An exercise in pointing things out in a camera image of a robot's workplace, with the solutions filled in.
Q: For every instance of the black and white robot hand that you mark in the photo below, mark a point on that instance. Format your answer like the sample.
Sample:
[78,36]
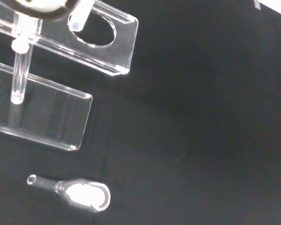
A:
[41,7]

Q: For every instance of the clear acrylic funnel stand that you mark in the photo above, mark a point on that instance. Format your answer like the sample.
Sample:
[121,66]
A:
[103,51]

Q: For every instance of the glass weighing funnel with powder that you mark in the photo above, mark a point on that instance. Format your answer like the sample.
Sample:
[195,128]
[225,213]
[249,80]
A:
[84,194]

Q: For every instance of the black bench cloth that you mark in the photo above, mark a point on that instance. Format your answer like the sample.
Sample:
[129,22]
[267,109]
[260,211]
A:
[189,129]

